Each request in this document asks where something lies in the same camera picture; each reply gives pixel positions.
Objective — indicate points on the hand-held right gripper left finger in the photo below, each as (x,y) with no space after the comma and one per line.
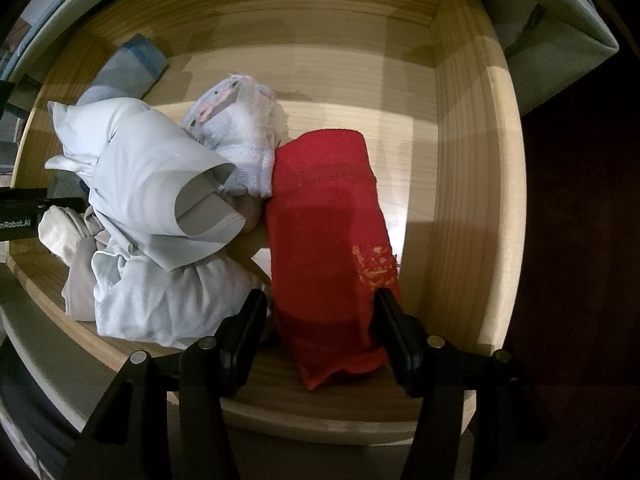
(247,330)

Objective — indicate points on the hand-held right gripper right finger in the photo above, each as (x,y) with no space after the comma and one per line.
(395,330)

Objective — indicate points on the beige underwear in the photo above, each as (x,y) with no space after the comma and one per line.
(75,270)

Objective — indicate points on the pale blue gathered underwear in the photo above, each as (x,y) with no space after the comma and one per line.
(165,300)

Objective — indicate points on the red underwear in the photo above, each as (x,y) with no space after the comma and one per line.
(325,235)

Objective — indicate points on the large white underwear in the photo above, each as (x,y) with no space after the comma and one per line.
(140,170)

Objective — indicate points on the grey blue sock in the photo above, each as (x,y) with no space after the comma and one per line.
(125,72)

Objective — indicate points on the white floral underwear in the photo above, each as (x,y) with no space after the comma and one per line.
(240,125)

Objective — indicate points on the grey padded wooden drawer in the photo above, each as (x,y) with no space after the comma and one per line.
(350,85)

